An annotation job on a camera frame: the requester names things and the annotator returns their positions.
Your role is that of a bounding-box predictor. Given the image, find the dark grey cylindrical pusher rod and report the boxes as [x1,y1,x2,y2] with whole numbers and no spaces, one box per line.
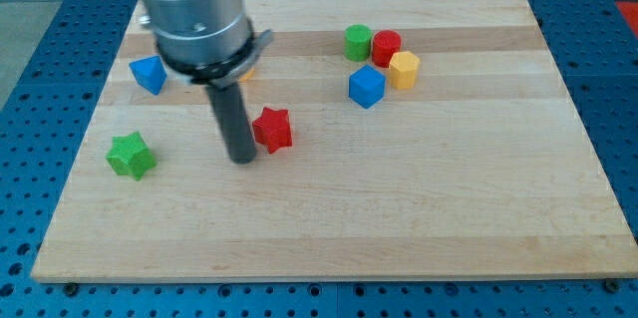
[205,83,256,164]

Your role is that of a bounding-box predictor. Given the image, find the blue triangle block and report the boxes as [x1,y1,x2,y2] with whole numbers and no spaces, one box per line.
[129,56,166,96]

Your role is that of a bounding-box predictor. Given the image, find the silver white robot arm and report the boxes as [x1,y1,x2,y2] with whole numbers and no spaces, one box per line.
[142,0,273,163]

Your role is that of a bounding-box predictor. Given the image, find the yellow block behind arm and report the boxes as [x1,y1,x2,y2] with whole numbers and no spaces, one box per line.
[239,68,255,82]

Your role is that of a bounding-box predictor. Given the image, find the wooden board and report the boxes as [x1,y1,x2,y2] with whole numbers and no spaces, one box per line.
[31,0,637,283]

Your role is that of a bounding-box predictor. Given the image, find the red star block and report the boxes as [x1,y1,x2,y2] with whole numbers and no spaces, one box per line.
[252,107,293,154]

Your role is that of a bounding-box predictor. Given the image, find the green star block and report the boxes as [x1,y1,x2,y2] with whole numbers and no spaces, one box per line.
[106,132,157,180]

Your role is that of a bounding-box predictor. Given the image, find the blue cube block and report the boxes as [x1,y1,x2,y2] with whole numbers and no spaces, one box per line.
[348,65,386,109]

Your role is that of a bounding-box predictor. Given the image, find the green cylinder block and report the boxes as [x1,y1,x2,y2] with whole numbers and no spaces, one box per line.
[344,24,372,62]

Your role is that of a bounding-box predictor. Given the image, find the red cylinder block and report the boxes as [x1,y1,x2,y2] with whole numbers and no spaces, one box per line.
[371,30,402,68]

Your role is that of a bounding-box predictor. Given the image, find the yellow hexagon block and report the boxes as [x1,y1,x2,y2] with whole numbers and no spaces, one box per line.
[389,51,421,90]

